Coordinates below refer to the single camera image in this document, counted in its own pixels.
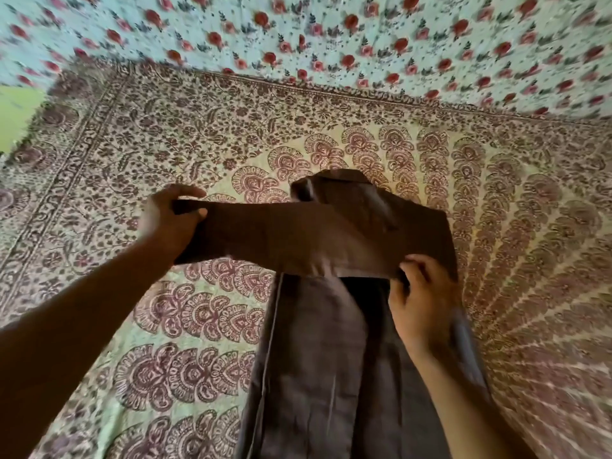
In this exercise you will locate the person's left hand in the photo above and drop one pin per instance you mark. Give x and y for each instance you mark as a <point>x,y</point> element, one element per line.
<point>160,227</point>

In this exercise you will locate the person's right hand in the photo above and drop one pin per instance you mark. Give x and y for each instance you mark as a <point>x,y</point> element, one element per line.
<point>428,308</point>

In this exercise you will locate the person's left thumb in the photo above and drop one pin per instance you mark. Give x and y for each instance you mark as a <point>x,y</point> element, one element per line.
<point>195,216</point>

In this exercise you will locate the person's right thumb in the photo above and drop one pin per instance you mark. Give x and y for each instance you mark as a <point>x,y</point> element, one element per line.
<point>398,293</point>

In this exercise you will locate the brown collared shirt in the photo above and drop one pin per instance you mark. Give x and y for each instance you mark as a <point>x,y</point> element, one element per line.
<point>330,339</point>

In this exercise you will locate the person's right forearm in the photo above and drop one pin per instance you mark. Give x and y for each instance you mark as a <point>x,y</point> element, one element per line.
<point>466,406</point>

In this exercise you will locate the person's left forearm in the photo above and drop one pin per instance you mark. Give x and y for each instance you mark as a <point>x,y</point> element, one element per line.
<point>71,348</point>

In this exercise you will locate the maroon mandala print bedsheet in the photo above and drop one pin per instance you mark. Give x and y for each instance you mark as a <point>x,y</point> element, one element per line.
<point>526,234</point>

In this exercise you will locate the light blue rose print sheet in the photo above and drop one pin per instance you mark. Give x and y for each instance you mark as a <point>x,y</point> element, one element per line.
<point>334,38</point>

